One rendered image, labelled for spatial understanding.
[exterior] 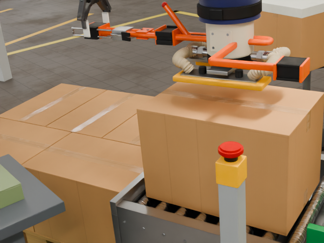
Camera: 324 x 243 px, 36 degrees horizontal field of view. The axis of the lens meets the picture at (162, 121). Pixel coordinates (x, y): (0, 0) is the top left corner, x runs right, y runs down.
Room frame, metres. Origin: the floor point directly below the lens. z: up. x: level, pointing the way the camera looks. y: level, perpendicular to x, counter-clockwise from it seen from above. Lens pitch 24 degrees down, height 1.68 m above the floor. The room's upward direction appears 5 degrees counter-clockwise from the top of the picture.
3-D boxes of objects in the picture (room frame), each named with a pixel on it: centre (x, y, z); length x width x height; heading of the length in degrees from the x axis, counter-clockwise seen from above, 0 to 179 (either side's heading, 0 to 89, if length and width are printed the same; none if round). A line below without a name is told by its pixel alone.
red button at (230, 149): (1.21, -0.18, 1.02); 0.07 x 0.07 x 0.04
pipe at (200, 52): (1.75, -0.27, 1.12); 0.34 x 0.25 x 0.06; 58
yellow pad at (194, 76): (1.67, -0.22, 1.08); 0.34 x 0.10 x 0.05; 58
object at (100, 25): (2.07, 0.24, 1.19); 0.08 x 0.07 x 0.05; 58
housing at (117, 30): (2.00, 0.12, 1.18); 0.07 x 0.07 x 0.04; 58
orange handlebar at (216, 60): (1.75, -0.04, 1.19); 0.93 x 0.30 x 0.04; 58
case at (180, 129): (1.75, -0.27, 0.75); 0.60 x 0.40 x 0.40; 56
